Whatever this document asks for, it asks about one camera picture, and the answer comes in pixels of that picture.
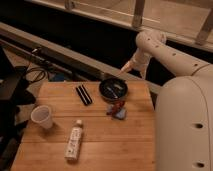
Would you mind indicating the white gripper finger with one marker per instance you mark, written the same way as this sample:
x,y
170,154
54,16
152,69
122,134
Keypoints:
x,y
143,74
127,67

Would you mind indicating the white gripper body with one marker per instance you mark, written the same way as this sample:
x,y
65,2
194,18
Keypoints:
x,y
140,60

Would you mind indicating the white labelled plastic bottle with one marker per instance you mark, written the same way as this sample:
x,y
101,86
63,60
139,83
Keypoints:
x,y
74,141

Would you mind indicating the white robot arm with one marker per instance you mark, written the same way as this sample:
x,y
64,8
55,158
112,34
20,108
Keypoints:
x,y
184,105

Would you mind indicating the black round bowl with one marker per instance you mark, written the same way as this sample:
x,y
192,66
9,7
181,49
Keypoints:
x,y
113,89

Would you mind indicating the red and blue toy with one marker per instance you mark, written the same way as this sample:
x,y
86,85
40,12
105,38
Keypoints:
x,y
117,110

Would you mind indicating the translucent plastic cup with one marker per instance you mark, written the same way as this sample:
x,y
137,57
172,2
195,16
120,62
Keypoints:
x,y
42,115

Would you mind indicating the black equipment on left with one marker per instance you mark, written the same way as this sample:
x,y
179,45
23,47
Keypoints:
x,y
13,92

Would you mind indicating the metal rail beam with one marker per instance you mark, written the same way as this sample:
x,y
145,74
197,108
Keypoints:
x,y
24,42

